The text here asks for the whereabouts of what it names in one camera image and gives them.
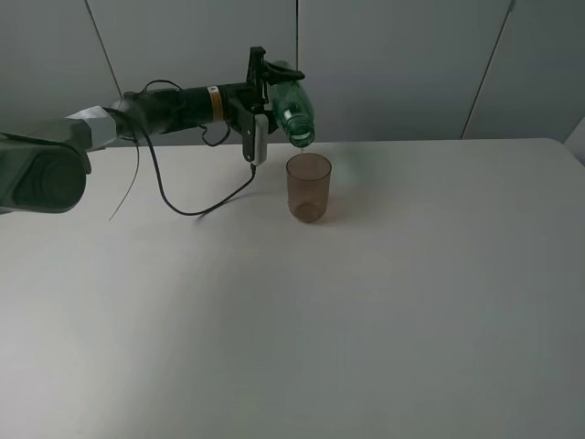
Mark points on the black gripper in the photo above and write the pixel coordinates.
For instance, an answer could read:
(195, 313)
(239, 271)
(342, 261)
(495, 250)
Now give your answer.
(248, 98)

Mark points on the green transparent plastic bottle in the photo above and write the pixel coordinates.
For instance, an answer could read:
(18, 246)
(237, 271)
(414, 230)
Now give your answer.
(292, 110)

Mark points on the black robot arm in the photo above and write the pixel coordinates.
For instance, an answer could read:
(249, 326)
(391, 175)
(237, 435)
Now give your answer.
(45, 170)

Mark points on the pink translucent plastic cup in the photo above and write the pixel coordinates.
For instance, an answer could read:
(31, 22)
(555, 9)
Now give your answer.
(308, 183)

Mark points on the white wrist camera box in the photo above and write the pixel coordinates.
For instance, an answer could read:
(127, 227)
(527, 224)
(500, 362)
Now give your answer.
(261, 132)

